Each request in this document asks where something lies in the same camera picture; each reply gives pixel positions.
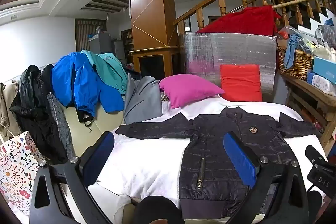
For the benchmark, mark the black puffer jacket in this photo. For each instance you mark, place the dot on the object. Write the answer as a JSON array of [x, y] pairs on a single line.
[[32, 112]]

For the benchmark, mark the silver foil insulation panel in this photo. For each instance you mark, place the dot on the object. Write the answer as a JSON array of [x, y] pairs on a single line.
[[202, 54]]

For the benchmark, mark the black quilted jacket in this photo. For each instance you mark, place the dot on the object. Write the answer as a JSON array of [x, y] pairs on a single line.
[[209, 186]]

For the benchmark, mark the light blue box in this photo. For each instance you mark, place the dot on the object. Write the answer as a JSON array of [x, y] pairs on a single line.
[[325, 68]]

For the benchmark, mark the beige sofa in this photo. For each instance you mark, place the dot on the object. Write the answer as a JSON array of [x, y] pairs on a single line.
[[81, 136]]

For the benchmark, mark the red cushion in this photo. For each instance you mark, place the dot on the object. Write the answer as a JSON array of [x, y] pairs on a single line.
[[241, 83]]

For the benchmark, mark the red blanket on railing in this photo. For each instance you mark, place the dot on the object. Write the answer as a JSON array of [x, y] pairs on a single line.
[[252, 20]]

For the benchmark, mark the teal shirt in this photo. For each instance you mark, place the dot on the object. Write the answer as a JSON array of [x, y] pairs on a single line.
[[109, 69]]

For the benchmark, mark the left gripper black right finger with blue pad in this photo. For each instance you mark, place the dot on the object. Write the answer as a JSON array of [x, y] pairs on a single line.
[[289, 203]]

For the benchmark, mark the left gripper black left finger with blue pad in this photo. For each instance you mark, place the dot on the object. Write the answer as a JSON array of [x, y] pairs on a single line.
[[48, 203]]

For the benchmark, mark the magenta pillow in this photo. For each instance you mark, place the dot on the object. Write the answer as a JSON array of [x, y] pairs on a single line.
[[183, 89]]

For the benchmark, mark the white patterned box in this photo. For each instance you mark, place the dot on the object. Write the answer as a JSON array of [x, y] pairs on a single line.
[[321, 83]]

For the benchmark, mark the grey coat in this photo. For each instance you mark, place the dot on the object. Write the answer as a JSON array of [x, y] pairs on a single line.
[[142, 100]]

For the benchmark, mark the patterned paper gift bag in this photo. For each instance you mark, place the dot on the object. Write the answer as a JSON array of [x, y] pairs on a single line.
[[20, 160]]

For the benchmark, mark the wooden side table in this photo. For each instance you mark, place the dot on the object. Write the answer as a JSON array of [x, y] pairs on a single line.
[[312, 105]]

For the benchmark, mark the blue jacket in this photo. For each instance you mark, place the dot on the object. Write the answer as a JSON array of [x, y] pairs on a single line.
[[76, 84]]

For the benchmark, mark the wooden pillar cabinet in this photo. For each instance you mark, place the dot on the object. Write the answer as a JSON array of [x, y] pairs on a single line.
[[155, 40]]

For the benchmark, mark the wicker basket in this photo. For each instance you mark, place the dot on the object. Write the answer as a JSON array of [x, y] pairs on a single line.
[[301, 64]]

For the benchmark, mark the light blue cloth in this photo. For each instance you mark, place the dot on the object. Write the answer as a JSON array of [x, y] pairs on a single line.
[[295, 42]]

